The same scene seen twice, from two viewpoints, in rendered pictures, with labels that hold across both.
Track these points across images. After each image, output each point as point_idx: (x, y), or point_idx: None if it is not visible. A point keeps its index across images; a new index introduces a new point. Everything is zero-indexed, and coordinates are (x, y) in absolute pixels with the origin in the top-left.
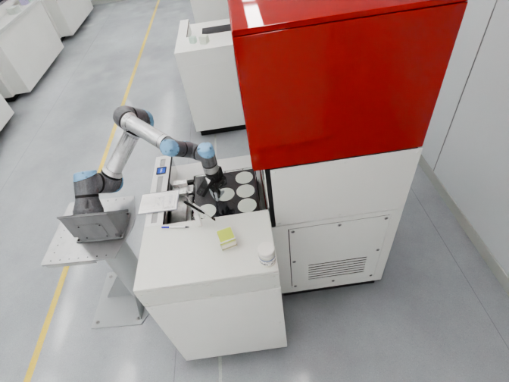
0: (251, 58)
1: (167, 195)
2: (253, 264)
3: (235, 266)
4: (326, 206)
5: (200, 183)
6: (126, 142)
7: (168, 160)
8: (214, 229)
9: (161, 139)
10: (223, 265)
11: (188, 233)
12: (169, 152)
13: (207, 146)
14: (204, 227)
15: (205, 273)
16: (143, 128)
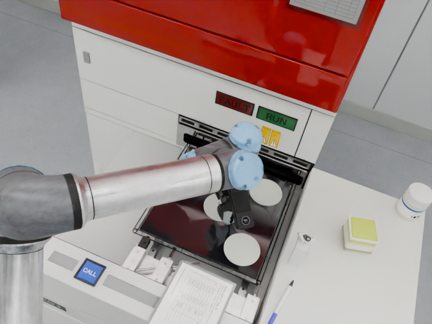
0: None
1: (182, 285)
2: (405, 229)
3: (402, 252)
4: None
5: (163, 229)
6: (35, 272)
7: (65, 247)
8: (316, 247)
9: (218, 166)
10: (395, 265)
11: (304, 288)
12: (262, 175)
13: (251, 128)
14: (303, 259)
15: (403, 296)
16: (157, 178)
